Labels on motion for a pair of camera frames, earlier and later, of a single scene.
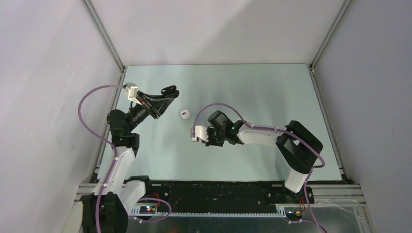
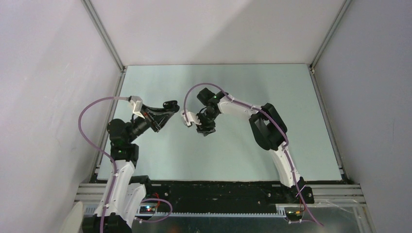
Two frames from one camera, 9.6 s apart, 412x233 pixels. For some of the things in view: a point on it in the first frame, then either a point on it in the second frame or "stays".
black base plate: x=223 y=196 stays
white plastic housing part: x=201 y=132 -> x=192 y=117
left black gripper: x=160 y=103 -> x=156 y=118
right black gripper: x=211 y=141 -> x=203 y=128
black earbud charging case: x=170 y=91 -> x=171 y=104
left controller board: x=147 y=209 stays
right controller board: x=292 y=215 stays
